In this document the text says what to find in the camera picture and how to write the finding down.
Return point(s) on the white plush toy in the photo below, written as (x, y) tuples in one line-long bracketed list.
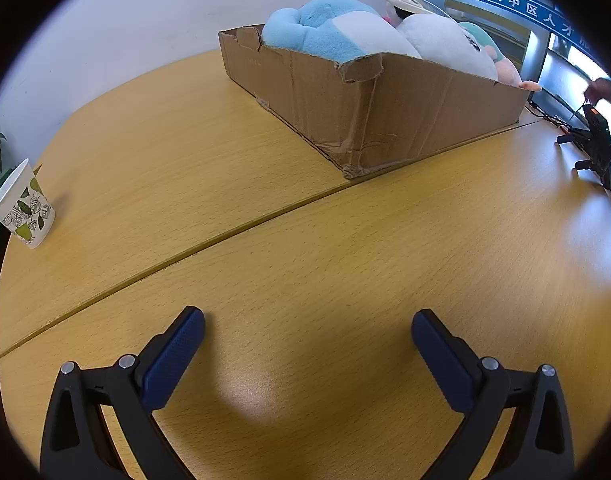
[(445, 42)]

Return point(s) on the dark monitor screen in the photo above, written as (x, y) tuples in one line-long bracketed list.
[(570, 80)]

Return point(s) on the pink plush toy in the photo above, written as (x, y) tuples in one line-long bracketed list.
[(388, 19)]

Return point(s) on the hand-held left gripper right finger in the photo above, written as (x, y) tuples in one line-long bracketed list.
[(445, 360)]

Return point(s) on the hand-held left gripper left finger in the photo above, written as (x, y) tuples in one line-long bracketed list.
[(173, 355)]

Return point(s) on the blue plush toy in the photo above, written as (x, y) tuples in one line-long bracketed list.
[(325, 30)]

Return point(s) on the brown cardboard box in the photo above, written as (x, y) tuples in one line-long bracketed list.
[(410, 110)]

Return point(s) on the black tripod device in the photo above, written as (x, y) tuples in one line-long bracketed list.
[(598, 145)]

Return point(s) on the leaf print paper cup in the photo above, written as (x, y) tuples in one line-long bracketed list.
[(28, 210)]

